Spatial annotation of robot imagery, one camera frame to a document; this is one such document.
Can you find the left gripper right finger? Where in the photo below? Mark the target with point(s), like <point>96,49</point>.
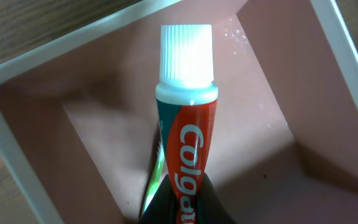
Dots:
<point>209,209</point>

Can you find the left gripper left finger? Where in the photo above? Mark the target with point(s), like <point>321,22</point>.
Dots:
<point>163,207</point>

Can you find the green white toothbrush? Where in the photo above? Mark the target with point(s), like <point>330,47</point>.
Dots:
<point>154,183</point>

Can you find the Colgate toothpaste tube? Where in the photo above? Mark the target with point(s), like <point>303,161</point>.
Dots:
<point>186,100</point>

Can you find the white box with pink interior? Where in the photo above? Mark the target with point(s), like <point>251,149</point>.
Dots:
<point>78,118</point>

